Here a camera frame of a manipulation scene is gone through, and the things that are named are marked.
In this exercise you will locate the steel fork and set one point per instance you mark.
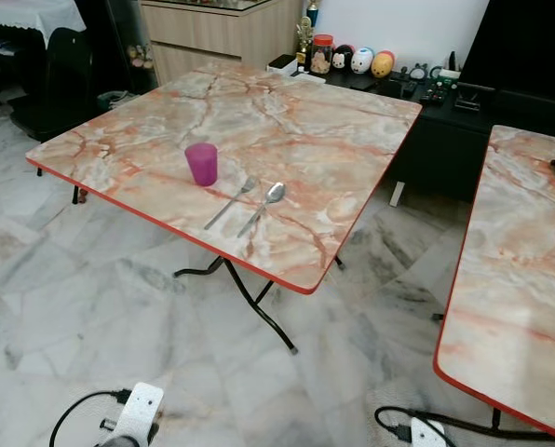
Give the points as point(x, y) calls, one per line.
point(247, 185)

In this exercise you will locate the steel spoon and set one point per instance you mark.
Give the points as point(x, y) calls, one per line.
point(276, 193)

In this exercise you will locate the purple plastic cup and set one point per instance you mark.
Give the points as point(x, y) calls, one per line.
point(202, 166)

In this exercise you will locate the green plastic bin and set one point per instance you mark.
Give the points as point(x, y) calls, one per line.
point(117, 98)

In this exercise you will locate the black folding chair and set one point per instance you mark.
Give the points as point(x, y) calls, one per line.
point(59, 84)

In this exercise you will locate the glass display shelf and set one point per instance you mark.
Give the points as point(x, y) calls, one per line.
point(138, 60)

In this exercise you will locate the small white box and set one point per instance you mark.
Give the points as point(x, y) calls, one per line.
point(282, 63)

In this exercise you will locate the light wooden cabinet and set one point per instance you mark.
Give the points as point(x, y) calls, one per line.
point(222, 37)

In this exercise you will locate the red lidded jar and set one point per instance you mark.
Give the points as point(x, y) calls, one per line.
point(323, 58)

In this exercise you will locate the black egg figure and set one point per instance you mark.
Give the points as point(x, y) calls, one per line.
point(344, 60)

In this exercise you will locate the gold trophy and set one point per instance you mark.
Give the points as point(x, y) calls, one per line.
point(304, 42)

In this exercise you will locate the white egg figure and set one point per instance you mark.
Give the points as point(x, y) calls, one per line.
point(362, 61)

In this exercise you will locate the black television screen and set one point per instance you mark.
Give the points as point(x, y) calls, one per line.
point(529, 42)

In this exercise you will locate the yellow egg figure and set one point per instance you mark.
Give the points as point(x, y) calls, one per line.
point(384, 65)

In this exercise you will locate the white lace cloth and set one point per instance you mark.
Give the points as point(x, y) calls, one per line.
point(26, 14)

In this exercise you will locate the small grey figurine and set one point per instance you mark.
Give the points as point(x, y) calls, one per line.
point(418, 73)

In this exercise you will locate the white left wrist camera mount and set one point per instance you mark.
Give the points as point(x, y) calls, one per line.
point(142, 410)

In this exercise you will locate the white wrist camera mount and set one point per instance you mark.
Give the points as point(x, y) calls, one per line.
point(142, 410)
point(426, 434)

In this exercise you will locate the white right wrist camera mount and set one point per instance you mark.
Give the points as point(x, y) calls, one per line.
point(426, 434)

